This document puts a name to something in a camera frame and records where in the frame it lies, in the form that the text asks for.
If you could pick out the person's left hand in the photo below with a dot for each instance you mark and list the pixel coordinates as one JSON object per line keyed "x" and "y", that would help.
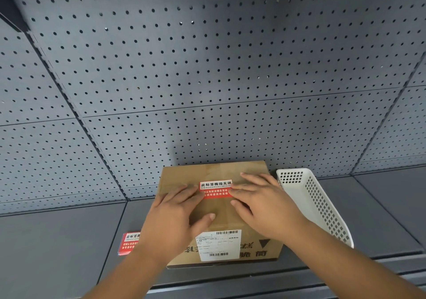
{"x": 169, "y": 225}

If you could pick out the person's right hand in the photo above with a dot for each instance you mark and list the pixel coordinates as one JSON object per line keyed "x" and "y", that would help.
{"x": 269, "y": 209}

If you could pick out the red white seal sticker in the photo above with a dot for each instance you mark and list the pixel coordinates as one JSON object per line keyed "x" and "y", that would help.
{"x": 216, "y": 189}

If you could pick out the brown cardboard box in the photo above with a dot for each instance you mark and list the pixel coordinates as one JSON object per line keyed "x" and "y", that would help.
{"x": 216, "y": 172}

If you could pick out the person's right forearm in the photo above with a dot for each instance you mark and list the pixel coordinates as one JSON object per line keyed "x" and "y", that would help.
{"x": 339, "y": 265}

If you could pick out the white shipping label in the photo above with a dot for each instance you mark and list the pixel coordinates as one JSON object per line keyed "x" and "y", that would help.
{"x": 219, "y": 245}

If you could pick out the red sticker sheet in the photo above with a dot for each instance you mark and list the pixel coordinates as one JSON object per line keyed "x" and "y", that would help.
{"x": 128, "y": 244}

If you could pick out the white perforated plastic basket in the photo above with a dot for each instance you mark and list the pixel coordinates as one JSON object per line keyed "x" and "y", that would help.
{"x": 319, "y": 202}

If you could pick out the grey metal shelf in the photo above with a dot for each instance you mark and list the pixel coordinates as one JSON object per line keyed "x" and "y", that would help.
{"x": 50, "y": 242}

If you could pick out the grey pegboard back panel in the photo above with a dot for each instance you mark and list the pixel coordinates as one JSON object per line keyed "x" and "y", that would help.
{"x": 199, "y": 76}

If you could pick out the dark shelf bracket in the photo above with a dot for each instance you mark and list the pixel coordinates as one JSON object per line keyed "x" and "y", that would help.
{"x": 11, "y": 7}

